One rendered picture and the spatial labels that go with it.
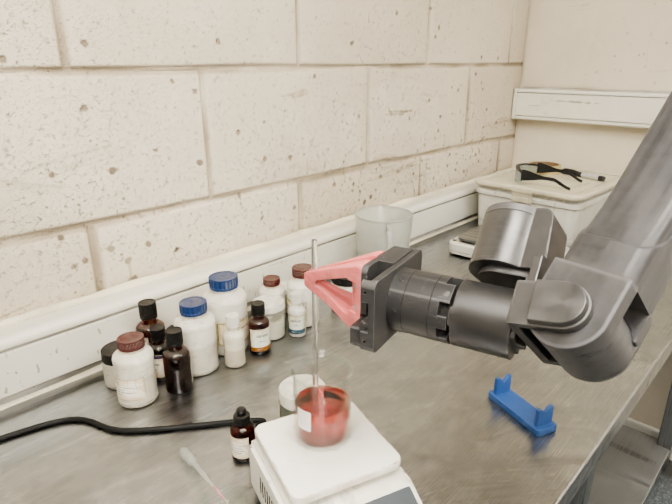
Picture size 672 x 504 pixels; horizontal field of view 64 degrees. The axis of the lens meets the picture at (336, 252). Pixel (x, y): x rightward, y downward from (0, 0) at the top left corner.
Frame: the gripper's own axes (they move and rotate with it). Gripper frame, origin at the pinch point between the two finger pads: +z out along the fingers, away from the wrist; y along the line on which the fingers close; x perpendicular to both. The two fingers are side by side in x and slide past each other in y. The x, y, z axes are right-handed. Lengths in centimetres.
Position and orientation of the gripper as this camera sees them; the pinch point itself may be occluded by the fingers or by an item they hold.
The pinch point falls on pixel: (313, 278)
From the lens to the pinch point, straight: 52.9
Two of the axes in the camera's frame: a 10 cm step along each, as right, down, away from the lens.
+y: -5.1, 2.8, -8.1
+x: 0.0, 9.4, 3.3
